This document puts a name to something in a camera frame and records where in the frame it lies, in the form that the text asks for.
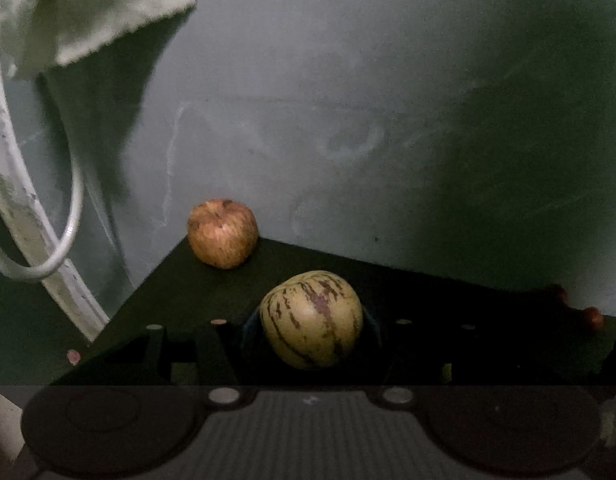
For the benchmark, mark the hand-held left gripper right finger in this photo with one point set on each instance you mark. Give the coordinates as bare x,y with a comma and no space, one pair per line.
413,355

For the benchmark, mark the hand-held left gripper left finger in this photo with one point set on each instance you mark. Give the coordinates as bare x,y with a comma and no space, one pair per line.
213,355

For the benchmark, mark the white cloth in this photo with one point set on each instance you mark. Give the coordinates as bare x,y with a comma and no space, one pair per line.
88,5

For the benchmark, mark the red apple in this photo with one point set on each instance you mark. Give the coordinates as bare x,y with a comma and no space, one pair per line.
223,232

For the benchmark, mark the striped pepino melon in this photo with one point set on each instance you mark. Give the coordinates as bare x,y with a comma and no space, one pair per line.
313,317

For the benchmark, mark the white pipe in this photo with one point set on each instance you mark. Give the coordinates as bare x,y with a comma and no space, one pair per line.
23,210

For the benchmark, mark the small pink scrap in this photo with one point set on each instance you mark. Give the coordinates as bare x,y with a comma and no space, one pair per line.
74,357

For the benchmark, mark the small red fruit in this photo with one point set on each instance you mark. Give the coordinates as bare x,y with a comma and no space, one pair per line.
559,294
593,318

